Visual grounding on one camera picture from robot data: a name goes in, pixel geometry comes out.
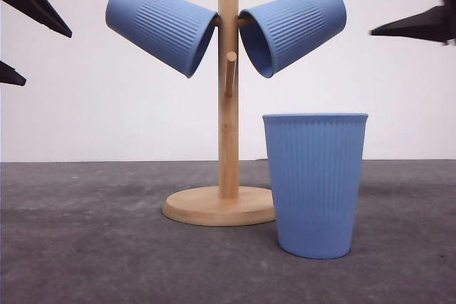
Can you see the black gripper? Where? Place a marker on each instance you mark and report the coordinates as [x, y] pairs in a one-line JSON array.
[[436, 24]]

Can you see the blue ribbed cup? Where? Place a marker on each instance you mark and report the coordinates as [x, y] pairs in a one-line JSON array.
[[316, 163], [277, 33], [166, 32]]

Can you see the wooden mug tree stand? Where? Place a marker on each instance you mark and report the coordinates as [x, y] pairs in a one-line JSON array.
[[228, 204]]

